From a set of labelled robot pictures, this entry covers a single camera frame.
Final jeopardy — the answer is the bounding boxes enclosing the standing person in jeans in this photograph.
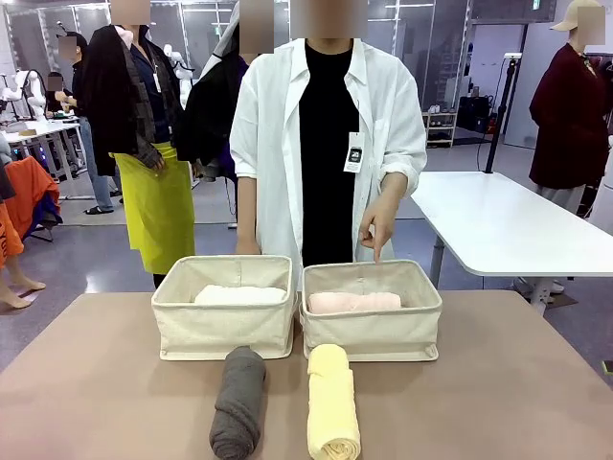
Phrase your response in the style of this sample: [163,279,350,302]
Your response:
[55,32,124,216]

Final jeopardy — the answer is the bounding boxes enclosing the grey towel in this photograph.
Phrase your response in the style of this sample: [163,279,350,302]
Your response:
[208,345,267,460]

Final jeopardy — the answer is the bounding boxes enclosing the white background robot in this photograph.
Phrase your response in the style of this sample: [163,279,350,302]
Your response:
[0,69,47,121]

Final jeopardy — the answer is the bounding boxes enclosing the person in white shirt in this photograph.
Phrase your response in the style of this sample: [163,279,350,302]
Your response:
[229,0,428,288]

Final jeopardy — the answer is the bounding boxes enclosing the person's left hand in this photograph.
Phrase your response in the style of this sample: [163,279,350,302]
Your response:
[358,198,402,265]

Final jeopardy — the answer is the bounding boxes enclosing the black case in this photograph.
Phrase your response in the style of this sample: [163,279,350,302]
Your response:
[457,95,494,133]

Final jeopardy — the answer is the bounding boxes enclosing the white desk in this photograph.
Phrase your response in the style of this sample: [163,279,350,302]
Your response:
[0,114,90,200]

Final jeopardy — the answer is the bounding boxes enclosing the black tripod stand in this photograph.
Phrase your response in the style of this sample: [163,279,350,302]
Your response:
[484,52,523,174]

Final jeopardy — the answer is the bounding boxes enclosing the beige cap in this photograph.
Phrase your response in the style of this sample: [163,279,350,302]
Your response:
[549,0,583,33]

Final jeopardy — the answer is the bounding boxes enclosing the person's right forearm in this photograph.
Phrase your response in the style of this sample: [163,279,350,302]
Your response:
[237,174,261,243]

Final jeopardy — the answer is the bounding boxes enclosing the cream fabric basket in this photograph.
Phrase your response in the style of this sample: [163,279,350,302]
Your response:
[299,259,443,363]
[150,254,299,362]

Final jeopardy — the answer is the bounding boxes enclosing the white towel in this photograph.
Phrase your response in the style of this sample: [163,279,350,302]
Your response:
[193,285,287,307]

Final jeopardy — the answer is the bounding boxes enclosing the person's left forearm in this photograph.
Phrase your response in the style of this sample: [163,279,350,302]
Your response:
[379,172,414,212]

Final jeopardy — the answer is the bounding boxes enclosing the wooden shoe rack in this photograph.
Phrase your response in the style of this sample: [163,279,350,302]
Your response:
[423,110,459,149]

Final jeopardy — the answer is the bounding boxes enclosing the pale yellow towel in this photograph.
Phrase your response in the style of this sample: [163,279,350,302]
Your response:
[306,343,362,460]

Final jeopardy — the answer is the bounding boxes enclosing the seated person in dark top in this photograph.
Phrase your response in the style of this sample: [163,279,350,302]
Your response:
[45,71,73,119]

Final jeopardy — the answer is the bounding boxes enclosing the pale pink towel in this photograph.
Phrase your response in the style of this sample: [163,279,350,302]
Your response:
[306,291,402,316]

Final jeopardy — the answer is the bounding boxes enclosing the mannequin in orange garment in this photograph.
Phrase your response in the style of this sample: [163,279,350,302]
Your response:
[0,162,47,311]

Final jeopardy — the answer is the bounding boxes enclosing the mannequin in maroon cardigan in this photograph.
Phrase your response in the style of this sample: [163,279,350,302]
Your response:
[529,28,613,219]

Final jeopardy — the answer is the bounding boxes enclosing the white paper hang tag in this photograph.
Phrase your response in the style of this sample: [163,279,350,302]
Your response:
[342,131,366,173]

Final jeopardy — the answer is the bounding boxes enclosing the white table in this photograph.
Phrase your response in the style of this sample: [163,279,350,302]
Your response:
[410,171,613,317]

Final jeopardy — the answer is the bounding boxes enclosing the orange cloth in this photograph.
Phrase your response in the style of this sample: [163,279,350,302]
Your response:
[4,155,62,241]

